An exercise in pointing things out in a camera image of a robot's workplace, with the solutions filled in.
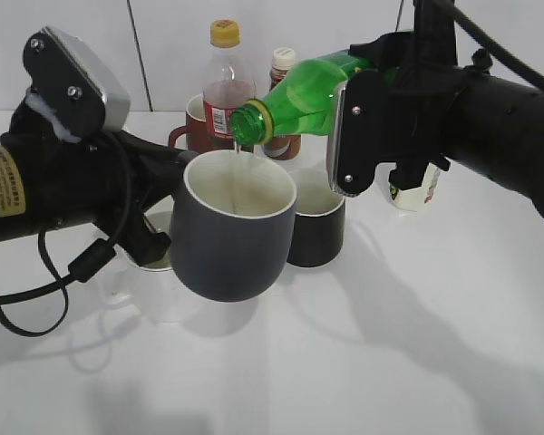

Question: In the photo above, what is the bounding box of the brown coffee drink bottle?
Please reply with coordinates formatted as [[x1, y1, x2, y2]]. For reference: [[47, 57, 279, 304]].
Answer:
[[263, 47, 303, 160]]

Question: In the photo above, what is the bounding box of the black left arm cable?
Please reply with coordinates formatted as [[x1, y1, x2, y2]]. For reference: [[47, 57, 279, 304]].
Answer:
[[0, 135, 132, 337]]

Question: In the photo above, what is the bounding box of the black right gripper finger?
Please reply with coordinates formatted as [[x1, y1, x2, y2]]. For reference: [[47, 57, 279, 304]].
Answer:
[[348, 31, 413, 71], [388, 160, 450, 190]]

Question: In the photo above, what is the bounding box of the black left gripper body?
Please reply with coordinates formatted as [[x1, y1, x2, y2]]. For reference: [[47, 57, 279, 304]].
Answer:
[[49, 132, 197, 266]]

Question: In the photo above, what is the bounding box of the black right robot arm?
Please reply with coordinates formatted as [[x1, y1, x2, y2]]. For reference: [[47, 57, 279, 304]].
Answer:
[[328, 32, 544, 219]]

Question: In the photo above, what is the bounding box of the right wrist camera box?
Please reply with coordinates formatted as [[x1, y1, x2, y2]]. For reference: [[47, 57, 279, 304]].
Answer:
[[325, 70, 389, 198]]

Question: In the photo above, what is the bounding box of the cola bottle red label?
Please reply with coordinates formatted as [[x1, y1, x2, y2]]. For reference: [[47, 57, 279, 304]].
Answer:
[[202, 19, 256, 150]]

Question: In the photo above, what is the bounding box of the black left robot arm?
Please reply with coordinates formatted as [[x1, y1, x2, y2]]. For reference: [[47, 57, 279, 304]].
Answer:
[[0, 102, 196, 266]]

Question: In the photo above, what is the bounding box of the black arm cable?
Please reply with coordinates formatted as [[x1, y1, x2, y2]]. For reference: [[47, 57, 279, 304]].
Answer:
[[412, 0, 544, 101], [0, 135, 132, 337]]

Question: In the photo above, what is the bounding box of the gray ceramic mug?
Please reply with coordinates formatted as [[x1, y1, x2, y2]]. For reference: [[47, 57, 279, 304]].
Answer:
[[170, 150, 296, 303]]

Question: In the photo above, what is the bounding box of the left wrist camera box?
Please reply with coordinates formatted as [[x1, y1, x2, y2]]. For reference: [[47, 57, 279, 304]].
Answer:
[[23, 25, 131, 143]]

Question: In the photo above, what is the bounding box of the black ceramic mug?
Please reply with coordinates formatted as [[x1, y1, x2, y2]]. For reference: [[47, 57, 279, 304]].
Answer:
[[287, 169, 345, 268]]

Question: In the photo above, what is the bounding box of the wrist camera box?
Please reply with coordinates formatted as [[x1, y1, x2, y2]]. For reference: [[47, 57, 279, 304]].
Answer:
[[23, 25, 131, 143], [325, 70, 389, 198]]

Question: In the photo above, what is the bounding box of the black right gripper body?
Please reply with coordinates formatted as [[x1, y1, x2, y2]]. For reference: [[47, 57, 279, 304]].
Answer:
[[380, 68, 467, 168]]

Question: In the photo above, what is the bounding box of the green sprite bottle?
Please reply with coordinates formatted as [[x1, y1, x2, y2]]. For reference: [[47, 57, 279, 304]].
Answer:
[[229, 50, 374, 148]]

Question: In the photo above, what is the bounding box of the white milk drink bottle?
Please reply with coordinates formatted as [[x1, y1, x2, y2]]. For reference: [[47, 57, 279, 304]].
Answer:
[[389, 163, 442, 212]]

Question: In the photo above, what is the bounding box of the dark red ceramic mug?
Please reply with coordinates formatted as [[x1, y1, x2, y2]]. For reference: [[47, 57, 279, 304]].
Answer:
[[168, 93, 213, 154]]

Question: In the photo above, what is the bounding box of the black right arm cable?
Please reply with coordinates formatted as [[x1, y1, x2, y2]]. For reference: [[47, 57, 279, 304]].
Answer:
[[412, 0, 544, 101]]

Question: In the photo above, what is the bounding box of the white ceramic mug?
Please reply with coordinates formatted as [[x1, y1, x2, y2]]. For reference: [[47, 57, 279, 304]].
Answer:
[[96, 249, 202, 323]]

